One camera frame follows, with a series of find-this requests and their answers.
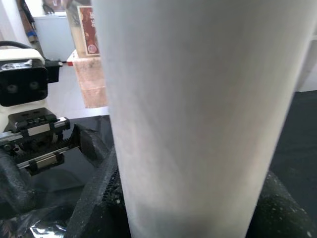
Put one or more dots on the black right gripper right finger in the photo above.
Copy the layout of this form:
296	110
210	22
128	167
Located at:
280	215

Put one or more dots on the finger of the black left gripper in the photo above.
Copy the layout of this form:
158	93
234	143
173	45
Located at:
92	146
15	188

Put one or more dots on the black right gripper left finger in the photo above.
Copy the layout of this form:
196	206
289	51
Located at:
104	203

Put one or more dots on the white plastic table leg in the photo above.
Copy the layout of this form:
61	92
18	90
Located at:
198	111

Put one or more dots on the clear plastic bag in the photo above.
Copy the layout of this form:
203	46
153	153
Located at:
37	228

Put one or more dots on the pink cloth covered table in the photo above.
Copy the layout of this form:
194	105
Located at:
91	79

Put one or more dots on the black tablecloth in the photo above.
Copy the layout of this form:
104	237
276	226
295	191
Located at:
297	136

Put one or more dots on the white fridge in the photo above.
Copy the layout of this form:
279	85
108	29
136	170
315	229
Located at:
54	34

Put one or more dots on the red printed box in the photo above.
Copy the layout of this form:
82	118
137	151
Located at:
90	29

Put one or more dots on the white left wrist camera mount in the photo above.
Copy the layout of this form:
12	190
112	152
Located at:
15	74

